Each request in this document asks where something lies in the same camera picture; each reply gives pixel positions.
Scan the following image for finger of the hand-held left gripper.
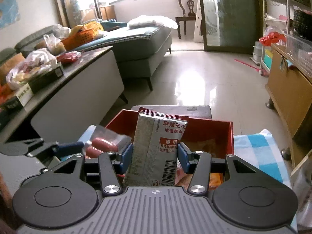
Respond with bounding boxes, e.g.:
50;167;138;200
0;138;85;157

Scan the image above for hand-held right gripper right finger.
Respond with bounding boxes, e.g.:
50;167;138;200
177;143;277;197

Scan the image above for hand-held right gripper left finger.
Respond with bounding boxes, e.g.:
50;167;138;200
36;143;134;197

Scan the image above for grey red-topped snack packet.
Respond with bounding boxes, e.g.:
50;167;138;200
122;107;190;187

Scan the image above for clear sausage packet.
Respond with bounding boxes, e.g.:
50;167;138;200
83;125;132;159

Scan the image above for red cardboard box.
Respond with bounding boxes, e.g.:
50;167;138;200
105;109;234;177

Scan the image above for clear plastic bag of snacks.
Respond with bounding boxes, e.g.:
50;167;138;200
6;48;59;89

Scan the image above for plastic bag of tan snacks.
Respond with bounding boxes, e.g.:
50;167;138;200
43;33;67;54

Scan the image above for grey coffee table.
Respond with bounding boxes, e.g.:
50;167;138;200
0;46;129;176

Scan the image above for black box with white label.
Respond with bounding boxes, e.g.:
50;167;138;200
0;84;35;118

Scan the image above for blue white checkered tablecloth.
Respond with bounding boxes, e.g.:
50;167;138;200
78;127;293;191

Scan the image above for black tray box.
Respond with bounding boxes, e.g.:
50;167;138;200
26;62;64;93

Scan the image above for red packets on table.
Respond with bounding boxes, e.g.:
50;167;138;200
56;51;82;64

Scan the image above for grey green sofa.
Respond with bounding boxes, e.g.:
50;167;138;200
0;18;172;91

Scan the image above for orange plastic basket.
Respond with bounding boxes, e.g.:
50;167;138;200
61;28;96;51

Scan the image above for pink stick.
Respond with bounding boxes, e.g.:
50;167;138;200
234;58;264;75

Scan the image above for white plastic bag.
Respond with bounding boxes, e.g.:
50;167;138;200
52;24;71;38

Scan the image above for wooden cabinet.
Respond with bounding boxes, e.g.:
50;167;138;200
265;43;312;174

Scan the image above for teal cushion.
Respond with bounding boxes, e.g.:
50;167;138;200
101;20;129;31

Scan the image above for grey round tins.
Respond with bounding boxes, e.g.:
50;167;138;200
253;41;264;63

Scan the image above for teal storage box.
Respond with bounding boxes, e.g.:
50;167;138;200
263;50;274;70

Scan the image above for white wooden board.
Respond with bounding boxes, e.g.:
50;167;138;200
193;6;205;43

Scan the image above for white pillow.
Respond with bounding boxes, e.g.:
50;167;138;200
128;15;178;30

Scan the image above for glass sliding door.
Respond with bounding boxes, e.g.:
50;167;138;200
197;0;263;54

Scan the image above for red plastic bag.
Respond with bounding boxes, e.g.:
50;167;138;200
259;31;287;46

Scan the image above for dark wooden chair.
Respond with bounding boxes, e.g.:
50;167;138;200
175;0;203;40

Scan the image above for clear plastic containers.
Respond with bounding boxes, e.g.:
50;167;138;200
284;33;312;75

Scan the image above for white metal rack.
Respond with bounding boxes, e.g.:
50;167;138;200
259;0;290;76

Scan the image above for black woven basket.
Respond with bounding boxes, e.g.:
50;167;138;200
292;7;312;41

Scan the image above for wall poster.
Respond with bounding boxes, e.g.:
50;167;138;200
0;0;20;29

